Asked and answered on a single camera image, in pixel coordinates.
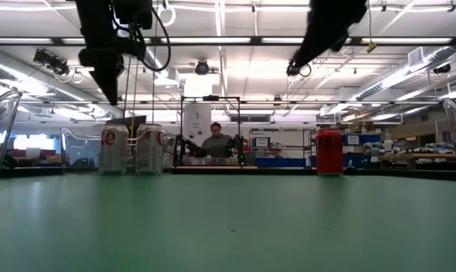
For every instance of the black crossbar with light strips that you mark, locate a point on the black crossbar with light strips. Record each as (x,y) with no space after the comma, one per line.
(256,41)

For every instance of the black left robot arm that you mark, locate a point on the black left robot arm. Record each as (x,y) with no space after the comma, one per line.
(94,9)

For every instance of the black camera on bracket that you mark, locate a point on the black camera on bracket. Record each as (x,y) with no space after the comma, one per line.
(50,60)

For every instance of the wooden workbench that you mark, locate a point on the wooden workbench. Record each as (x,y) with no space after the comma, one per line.
(420,155)

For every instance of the white cylindrical tank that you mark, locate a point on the white cylindrical tank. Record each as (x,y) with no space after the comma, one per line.
(198,121)

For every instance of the silver ventilation duct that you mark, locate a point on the silver ventilation duct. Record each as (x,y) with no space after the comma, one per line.
(416,56)

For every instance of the white metal shelf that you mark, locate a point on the white metal shelf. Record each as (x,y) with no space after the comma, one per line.
(281,130)

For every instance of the white plastic bottle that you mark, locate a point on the white plastic bottle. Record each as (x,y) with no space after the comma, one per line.
(389,147)

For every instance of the yellow hanging hook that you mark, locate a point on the yellow hanging hook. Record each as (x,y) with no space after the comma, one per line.
(371,47)

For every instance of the black background robot arm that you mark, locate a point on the black background robot arm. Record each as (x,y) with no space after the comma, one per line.
(192,149)
(236,145)

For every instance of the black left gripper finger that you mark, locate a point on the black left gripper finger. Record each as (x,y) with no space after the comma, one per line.
(109,85)

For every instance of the blue bin shelving unit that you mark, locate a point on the blue bin shelving unit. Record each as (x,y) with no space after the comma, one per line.
(358,162)

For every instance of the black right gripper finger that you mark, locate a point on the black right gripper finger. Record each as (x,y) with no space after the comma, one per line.
(309,51)

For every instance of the blue storage crates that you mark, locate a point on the blue storage crates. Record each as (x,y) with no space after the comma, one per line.
(281,162)

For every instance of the round black camera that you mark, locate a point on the round black camera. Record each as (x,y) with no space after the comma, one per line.
(202,68)

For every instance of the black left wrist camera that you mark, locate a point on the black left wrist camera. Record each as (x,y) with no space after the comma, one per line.
(133,13)

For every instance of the silver Diet Coke soda can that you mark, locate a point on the silver Diet Coke soda can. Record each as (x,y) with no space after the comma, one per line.
(114,155)
(149,155)

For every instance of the black robot station frame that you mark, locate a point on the black robot station frame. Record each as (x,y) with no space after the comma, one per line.
(211,97)

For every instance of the red Coca-Cola soda can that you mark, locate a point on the red Coca-Cola soda can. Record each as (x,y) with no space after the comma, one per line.
(329,151)

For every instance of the small black camera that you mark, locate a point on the small black camera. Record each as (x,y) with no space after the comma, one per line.
(442,68)

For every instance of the black aluminium table frame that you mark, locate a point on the black aluminium table frame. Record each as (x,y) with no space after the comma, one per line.
(288,171)

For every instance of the black computer monitor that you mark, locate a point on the black computer monitor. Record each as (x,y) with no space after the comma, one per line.
(131,121)

